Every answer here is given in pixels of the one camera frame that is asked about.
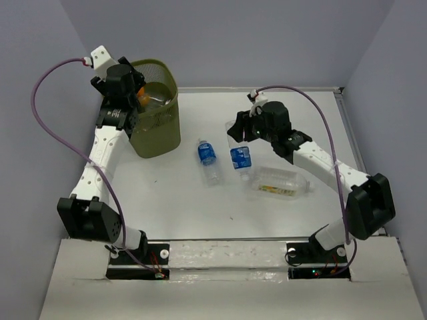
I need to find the olive green mesh bin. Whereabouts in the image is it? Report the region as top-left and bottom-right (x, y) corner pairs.
(130, 59), (181, 159)

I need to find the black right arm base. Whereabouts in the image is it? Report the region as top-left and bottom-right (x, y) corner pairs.
(284, 242), (351, 280)

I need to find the orange label plastic bottle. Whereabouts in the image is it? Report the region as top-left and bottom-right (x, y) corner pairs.
(137, 87), (150, 107)

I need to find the upright Pocari Sweat blue bottle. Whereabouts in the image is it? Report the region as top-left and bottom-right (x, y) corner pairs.
(197, 139), (222, 187)

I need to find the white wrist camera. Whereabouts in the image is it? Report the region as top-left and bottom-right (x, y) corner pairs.
(83, 45), (118, 81)
(247, 89), (268, 117)

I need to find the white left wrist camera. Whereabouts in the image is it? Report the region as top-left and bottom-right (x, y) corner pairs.
(83, 45), (118, 81)

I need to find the pocari sweat blue bottle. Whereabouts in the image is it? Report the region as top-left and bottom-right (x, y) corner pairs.
(197, 139), (222, 187)
(227, 135), (252, 182)

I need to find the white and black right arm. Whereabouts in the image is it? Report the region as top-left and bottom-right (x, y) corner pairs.
(227, 101), (396, 261)

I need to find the silver cap clear bottle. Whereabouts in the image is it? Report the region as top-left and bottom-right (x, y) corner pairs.
(144, 82), (173, 111)

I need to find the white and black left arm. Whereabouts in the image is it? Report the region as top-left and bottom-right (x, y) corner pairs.
(57, 57), (147, 263)

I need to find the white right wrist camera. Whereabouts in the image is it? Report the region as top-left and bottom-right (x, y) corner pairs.
(247, 89), (268, 117)

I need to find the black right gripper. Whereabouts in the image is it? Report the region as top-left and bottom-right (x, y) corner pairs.
(227, 106), (276, 143)

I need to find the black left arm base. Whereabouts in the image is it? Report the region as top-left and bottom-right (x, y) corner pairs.
(105, 241), (170, 281)

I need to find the large ribbed clear bottle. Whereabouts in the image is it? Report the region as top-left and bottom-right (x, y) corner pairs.
(250, 166), (314, 199)

